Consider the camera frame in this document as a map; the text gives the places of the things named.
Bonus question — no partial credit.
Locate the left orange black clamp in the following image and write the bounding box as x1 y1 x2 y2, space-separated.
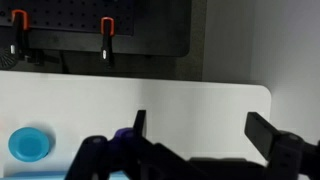
10 9 29 59

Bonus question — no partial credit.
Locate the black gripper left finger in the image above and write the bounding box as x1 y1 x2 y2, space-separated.
65 110 209 180

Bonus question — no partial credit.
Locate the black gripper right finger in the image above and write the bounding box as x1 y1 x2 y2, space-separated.
244 112 320 180

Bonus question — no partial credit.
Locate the purple toy block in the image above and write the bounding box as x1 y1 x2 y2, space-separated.
113 128 134 143

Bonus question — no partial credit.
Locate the right orange black clamp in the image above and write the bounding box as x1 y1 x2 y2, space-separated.
101 17 115 67

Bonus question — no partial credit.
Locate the black perforated board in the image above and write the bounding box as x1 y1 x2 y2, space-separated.
0 0 192 56

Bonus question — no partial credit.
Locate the blue toy sink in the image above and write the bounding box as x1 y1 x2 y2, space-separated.
0 171 129 180

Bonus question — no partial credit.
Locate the blue toy plate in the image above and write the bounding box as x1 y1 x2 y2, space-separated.
8 127 51 162

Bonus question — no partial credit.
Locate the orange black clamp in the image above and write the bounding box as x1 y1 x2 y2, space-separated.
10 9 29 59
101 17 115 67

